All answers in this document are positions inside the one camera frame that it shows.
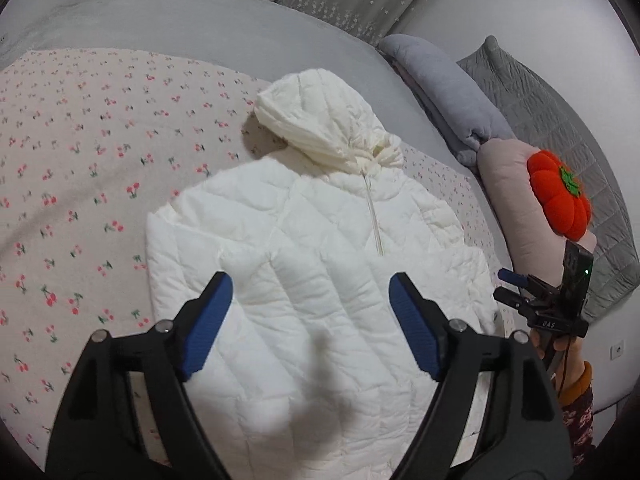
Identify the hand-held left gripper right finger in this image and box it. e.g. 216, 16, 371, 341
389, 272, 573, 480

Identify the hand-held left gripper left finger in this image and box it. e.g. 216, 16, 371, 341
45, 271, 234, 480

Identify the white quilted hooded jacket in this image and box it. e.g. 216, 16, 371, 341
145, 67, 498, 480

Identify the folded grey blanket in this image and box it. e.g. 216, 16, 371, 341
376, 34, 516, 167

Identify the grey quilted pillow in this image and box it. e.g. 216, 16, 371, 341
456, 35, 640, 323

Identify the person's right forearm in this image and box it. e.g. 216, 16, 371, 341
556, 360, 596, 468

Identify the pink pillow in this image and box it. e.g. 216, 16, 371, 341
477, 137, 598, 306

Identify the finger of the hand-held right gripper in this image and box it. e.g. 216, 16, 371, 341
497, 267, 539, 292
493, 287, 532, 314

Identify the cherry print blanket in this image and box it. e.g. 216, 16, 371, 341
0, 49, 501, 466

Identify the orange pumpkin plush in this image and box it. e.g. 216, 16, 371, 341
526, 150, 591, 241

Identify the grey bed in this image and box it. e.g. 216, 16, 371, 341
0, 0, 616, 411

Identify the person's right hand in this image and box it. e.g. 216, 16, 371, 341
530, 329, 586, 387

